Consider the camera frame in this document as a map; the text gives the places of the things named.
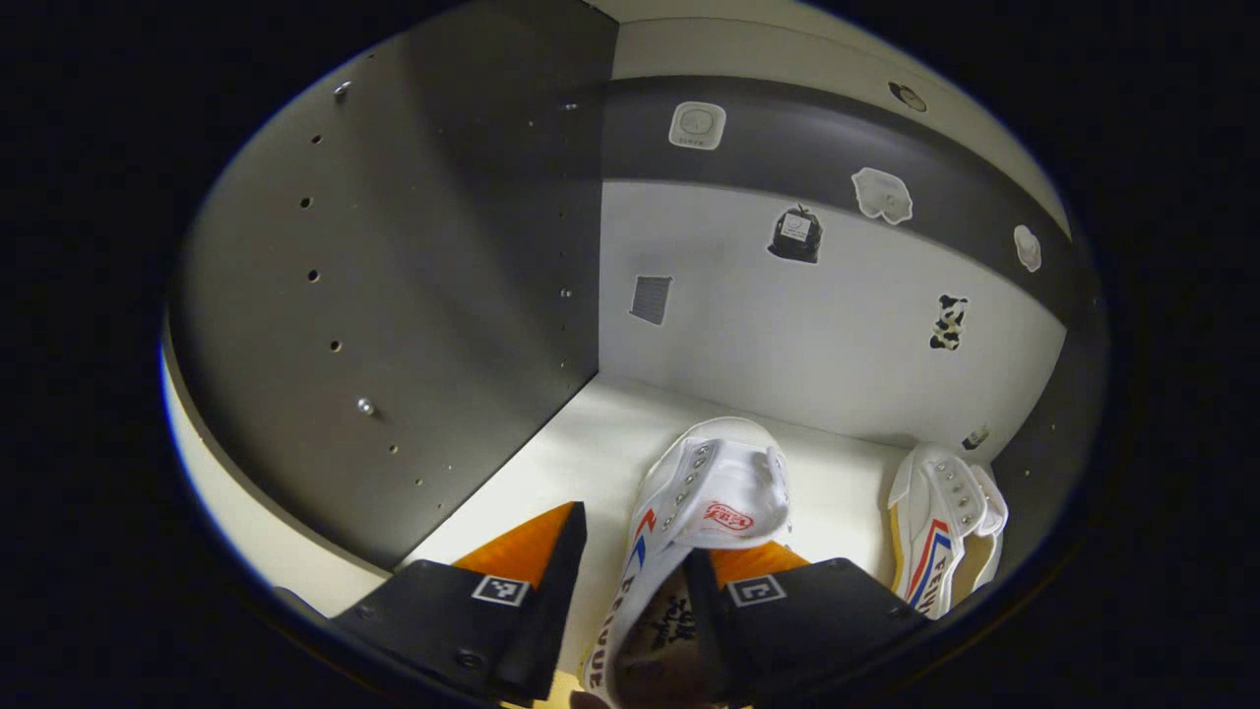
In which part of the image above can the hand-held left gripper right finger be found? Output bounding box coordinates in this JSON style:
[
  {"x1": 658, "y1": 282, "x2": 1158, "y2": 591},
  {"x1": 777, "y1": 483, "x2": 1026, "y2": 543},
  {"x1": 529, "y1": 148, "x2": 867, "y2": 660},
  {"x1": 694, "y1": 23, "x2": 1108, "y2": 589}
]
[{"x1": 683, "y1": 541, "x2": 932, "y2": 707}]

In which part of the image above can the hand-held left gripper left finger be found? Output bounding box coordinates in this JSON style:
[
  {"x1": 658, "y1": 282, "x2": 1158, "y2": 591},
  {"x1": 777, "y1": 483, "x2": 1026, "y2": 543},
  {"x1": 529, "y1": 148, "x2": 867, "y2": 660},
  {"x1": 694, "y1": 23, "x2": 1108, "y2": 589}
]
[{"x1": 328, "y1": 501, "x2": 590, "y2": 705}]

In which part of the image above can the white canvas shoe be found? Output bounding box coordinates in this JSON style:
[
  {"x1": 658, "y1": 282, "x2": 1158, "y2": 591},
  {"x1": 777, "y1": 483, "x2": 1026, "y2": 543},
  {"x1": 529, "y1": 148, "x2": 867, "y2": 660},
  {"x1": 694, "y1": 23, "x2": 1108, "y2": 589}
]
[
  {"x1": 580, "y1": 416, "x2": 794, "y2": 709},
  {"x1": 888, "y1": 442, "x2": 1009, "y2": 620}
]

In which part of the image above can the white grey shoe cabinet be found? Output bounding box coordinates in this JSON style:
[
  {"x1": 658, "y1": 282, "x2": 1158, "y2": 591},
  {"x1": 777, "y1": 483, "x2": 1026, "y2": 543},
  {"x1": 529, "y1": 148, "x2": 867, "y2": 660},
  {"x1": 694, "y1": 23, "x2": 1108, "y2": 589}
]
[{"x1": 162, "y1": 0, "x2": 1111, "y2": 680}]

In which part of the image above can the white shoe cabinet door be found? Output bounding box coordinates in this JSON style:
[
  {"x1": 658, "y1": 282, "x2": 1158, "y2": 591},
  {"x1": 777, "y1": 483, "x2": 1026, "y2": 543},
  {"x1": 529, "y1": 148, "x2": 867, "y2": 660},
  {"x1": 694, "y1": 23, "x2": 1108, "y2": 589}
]
[{"x1": 162, "y1": 340, "x2": 397, "y2": 618}]

